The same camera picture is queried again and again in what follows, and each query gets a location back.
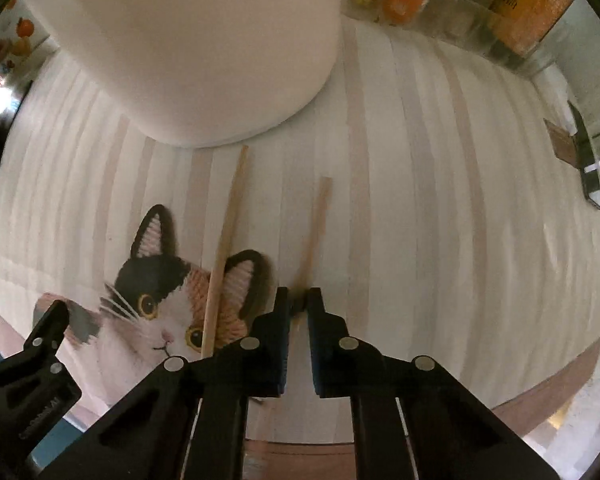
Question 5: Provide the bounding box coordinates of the striped cat print placemat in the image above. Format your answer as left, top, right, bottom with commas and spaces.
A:
0, 18, 600, 434

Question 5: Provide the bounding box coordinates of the wooden chopstick on mat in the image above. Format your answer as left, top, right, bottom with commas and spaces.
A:
201, 145, 249, 359

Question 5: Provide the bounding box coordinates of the orange snack box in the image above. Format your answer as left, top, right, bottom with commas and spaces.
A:
489, 0, 573, 58

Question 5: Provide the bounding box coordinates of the clear plastic storage tray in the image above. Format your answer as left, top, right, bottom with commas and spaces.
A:
342, 0, 567, 76

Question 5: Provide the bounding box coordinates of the fruit picture box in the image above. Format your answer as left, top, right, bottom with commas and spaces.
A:
0, 0, 50, 84

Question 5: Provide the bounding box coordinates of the wooden chopstick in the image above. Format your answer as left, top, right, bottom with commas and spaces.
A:
289, 177, 332, 316
201, 145, 249, 359

